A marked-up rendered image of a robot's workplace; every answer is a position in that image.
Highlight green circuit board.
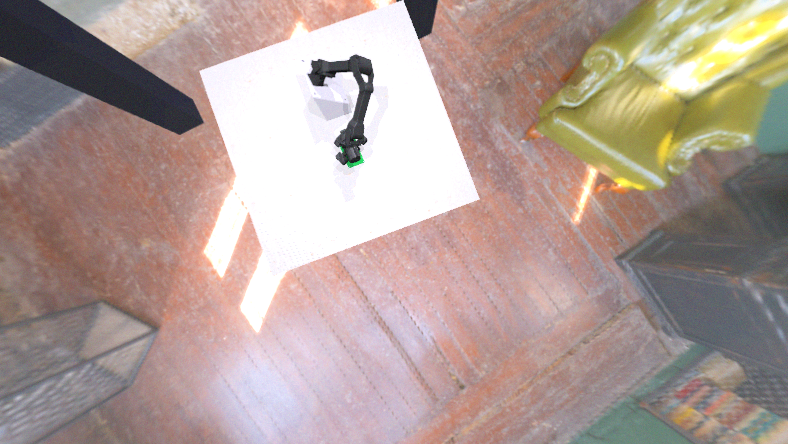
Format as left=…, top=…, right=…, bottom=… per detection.
left=340, top=146, right=364, bottom=168

